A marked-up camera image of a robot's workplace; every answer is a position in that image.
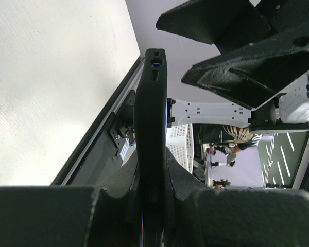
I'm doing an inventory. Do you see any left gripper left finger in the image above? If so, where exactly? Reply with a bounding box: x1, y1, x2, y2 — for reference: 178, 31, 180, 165
0, 153, 141, 246

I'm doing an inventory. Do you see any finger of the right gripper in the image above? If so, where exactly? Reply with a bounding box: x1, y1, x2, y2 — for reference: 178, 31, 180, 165
156, 0, 273, 53
181, 28, 309, 109

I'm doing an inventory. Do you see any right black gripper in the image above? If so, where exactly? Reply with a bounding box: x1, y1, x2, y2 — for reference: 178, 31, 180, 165
249, 0, 309, 33

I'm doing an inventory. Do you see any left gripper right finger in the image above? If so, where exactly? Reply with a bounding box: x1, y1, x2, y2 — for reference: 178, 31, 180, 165
164, 151, 309, 246

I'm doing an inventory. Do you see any black phone case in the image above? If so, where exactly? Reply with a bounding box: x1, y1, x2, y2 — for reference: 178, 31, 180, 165
134, 48, 167, 246

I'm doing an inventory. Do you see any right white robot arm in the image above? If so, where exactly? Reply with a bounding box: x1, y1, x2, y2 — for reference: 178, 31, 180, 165
156, 1, 309, 134

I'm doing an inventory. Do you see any person in black shirt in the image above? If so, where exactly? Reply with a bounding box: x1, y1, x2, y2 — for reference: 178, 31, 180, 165
193, 124, 263, 167

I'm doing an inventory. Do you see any white perforated crate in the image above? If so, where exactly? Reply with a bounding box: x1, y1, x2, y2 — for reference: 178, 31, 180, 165
166, 124, 194, 174

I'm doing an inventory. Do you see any right white cable duct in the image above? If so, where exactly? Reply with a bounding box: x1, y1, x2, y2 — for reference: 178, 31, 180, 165
119, 142, 135, 162

